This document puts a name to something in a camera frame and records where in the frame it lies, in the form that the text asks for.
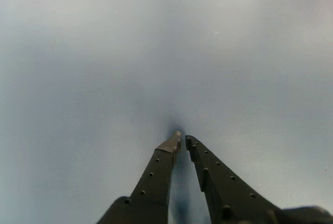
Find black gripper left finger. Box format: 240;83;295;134
96;131;182;224

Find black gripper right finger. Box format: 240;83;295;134
185;134;284;224

